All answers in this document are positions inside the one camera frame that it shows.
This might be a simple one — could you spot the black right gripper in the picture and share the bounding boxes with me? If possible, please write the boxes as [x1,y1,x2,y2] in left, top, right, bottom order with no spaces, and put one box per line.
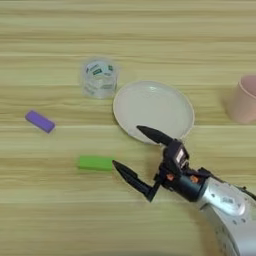
[111,124,212,203]

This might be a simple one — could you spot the green rectangular block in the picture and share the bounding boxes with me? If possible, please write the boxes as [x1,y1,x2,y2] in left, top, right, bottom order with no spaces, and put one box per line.
[77,154,115,172]

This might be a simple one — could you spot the round beige plate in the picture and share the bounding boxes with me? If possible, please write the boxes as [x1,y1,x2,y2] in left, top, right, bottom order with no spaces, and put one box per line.
[112,79,196,146]

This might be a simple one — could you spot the pink plastic cup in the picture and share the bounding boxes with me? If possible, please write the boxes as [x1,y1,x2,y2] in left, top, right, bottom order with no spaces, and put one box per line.
[225,74,256,126]

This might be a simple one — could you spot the small black box white label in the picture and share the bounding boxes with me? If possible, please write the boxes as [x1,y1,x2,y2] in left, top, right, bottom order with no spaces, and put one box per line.
[162,138,190,174]

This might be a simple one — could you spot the clear tape roll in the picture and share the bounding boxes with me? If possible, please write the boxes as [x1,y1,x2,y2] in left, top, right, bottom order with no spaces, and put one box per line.
[79,57,120,100]

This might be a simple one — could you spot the purple rectangular block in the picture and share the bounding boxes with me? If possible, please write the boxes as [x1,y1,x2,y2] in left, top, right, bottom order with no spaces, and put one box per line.
[24,109,57,135]

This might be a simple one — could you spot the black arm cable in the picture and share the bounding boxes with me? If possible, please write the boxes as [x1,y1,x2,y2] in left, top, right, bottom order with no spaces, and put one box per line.
[238,185,256,202]

